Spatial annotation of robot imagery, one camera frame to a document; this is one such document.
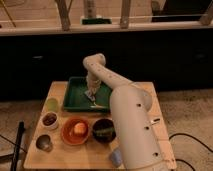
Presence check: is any black stand left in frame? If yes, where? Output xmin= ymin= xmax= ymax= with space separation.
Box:
xmin=10 ymin=121 xmax=25 ymax=171

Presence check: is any small light utensil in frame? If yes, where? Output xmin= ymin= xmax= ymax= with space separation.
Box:
xmin=90 ymin=105 xmax=106 ymax=109

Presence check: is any blue sponge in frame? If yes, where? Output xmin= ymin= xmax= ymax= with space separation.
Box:
xmin=109 ymin=148 xmax=122 ymax=167

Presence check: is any orange bowl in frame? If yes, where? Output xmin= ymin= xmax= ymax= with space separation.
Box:
xmin=60 ymin=117 xmax=90 ymax=145

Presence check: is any orange fruit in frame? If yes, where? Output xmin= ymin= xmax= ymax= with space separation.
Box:
xmin=74 ymin=122 xmax=87 ymax=135

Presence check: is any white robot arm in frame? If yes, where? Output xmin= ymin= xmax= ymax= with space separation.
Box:
xmin=83 ymin=53 xmax=169 ymax=171

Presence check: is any green cucumber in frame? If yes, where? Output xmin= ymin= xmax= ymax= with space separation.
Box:
xmin=93 ymin=128 xmax=115 ymax=136

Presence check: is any light green cup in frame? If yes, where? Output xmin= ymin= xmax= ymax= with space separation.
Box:
xmin=45 ymin=98 xmax=59 ymax=112

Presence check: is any green plastic tray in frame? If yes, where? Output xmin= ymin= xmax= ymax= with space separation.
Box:
xmin=63 ymin=77 xmax=112 ymax=112

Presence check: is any silver metal cup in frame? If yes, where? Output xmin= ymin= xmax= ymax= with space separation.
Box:
xmin=36 ymin=134 xmax=53 ymax=152

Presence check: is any black cable on floor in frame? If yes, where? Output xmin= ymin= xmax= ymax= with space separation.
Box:
xmin=168 ymin=132 xmax=213 ymax=171

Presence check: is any green object on shelf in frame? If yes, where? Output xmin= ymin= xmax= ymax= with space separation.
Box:
xmin=82 ymin=18 xmax=112 ymax=25

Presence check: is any black bowl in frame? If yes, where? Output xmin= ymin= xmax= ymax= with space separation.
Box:
xmin=92 ymin=118 xmax=116 ymax=143

